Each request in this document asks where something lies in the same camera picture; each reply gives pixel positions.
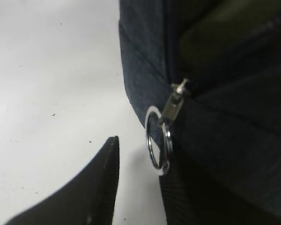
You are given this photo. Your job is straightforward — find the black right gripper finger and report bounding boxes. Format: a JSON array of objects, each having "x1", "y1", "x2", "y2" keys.
[{"x1": 7, "y1": 136, "x2": 119, "y2": 225}]

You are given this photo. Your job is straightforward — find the green lidded glass container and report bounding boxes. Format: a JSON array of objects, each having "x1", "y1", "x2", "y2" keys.
[{"x1": 179, "y1": 0, "x2": 281, "y2": 68}]

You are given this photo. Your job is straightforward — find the dark blue lunch bag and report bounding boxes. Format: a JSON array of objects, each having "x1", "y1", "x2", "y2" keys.
[{"x1": 118, "y1": 0, "x2": 281, "y2": 225}]

